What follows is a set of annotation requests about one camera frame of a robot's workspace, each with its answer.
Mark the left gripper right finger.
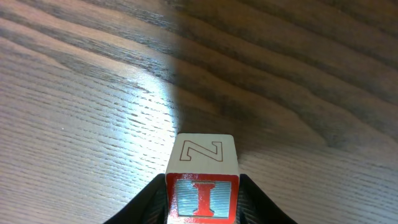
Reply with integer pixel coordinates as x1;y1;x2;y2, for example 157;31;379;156
236;174;297;224

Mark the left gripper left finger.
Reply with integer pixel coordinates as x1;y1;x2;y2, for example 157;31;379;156
104;174;168;224

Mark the red letter I block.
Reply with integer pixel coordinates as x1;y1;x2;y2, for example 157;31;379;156
165;133;239;223

